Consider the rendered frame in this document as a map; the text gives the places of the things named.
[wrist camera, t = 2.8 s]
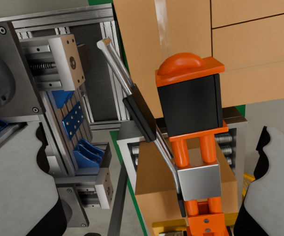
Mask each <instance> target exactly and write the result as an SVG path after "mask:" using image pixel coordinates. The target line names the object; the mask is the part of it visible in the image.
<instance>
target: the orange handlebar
mask: <svg viewBox="0 0 284 236"><path fill-rule="evenodd" d="M203 65H205V62H204V61H203V60H202V59H201V57H200V56H198V55H195V54H193V53H190V52H181V53H177V54H174V55H172V56H170V57H168V58H167V59H166V60H165V61H164V62H163V63H162V64H161V65H160V67H159V70H158V72H157V75H167V74H172V73H174V72H178V71H182V70H186V69H191V68H196V67H200V66H203ZM170 143H171V147H172V152H173V156H174V160H175V164H176V166H178V167H185V166H187V165H188V164H189V156H188V150H187V144H186V139H184V140H177V141H172V142H170ZM199 143H200V150H201V157H202V160H203V161H204V162H209V163H210V162H214V161H215V160H216V159H217V156H216V146H215V136H214V134H210V135H205V136H200V137H199ZM207 199H208V201H202V202H197V200H189V201H184V203H185V208H186V212H187V219H188V223H189V227H190V231H191V234H192V236H203V233H212V234H213V236H224V231H225V221H224V213H222V209H221V199H220V197H214V198H207Z"/></svg>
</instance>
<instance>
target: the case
mask: <svg viewBox="0 0 284 236"><path fill-rule="evenodd" d="M164 139H165V141H166V143H167V145H168V146H169V148H170V150H171V152H172V147H171V143H170V141H169V138H164ZM186 144H187V149H188V150H189V149H195V148H200V143H199V137H194V138H189V139H186ZM215 146H216V156H217V159H218V162H219V165H220V175H221V186H222V196H221V197H220V199H221V209H222V213H224V214H231V213H238V189H237V180H236V178H235V176H234V174H233V172H232V170H231V168H230V166H229V164H228V162H227V160H226V158H225V156H224V154H223V152H222V151H221V149H220V147H219V145H218V143H217V141H216V139H215ZM172 154H173V152H172ZM135 198H136V200H137V203H138V205H139V208H140V210H141V213H142V215H143V217H144V220H145V222H146V225H147V227H148V230H149V232H150V235H151V236H155V233H154V231H153V228H152V223H153V222H159V221H170V220H178V219H185V220H186V224H187V226H189V223H188V219H187V212H186V217H182V216H181V212H180V208H179V204H178V198H177V192H176V187H175V183H174V179H173V175H172V172H171V170H170V169H169V167H168V165H167V164H166V162H165V160H164V158H163V157H162V155H161V153H160V152H159V150H158V148H157V147H156V145H155V143H154V141H151V142H150V143H147V141H146V140H145V141H140V145H139V154H138V164H137V174H136V184H135ZM185 211H186V209H185Z"/></svg>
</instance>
